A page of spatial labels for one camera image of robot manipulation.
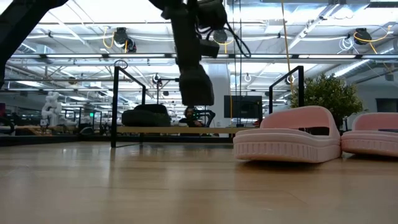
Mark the black ceiling cable reel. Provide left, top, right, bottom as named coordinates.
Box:
left=213, top=29, right=228, bottom=44
left=113, top=27, right=137, bottom=54
left=353, top=27, right=369, bottom=46

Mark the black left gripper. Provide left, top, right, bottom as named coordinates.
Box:
left=148, top=0, right=228, bottom=71

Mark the green artificial plant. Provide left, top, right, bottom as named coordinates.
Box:
left=289, top=73, right=365, bottom=129

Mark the black background monitor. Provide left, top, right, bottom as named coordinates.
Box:
left=223, top=95, right=263, bottom=119

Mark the black metal table frame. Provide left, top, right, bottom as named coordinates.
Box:
left=0, top=135, right=234, bottom=147

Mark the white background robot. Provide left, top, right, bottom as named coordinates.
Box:
left=40, top=91, right=65, bottom=128

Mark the pink slide sandal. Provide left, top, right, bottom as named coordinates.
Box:
left=233, top=105, right=342, bottom=164
left=341, top=112, right=398, bottom=158

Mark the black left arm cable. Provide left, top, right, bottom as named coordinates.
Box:
left=223, top=21, right=252, bottom=60

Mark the person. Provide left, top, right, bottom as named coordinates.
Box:
left=178, top=106, right=205, bottom=128

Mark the wooden shelf with black frame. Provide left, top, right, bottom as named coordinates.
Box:
left=110, top=64, right=305, bottom=149

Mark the yellow hanging cable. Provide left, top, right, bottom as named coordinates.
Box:
left=280, top=0, right=295, bottom=94

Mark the black background machine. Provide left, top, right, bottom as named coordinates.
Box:
left=192, top=109, right=216, bottom=128

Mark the black hanging coiled cable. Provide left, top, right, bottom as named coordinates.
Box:
left=232, top=0, right=243, bottom=127

